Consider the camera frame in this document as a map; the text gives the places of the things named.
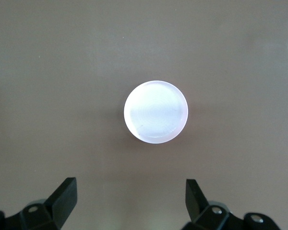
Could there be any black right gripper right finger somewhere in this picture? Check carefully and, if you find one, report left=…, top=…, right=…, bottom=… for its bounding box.
left=184, top=179, right=279, bottom=230

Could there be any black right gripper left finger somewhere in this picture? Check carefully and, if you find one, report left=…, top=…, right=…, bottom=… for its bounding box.
left=4, top=177, right=77, bottom=230

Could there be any pink round plate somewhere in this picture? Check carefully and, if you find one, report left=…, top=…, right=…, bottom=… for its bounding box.
left=123, top=80, right=190, bottom=144

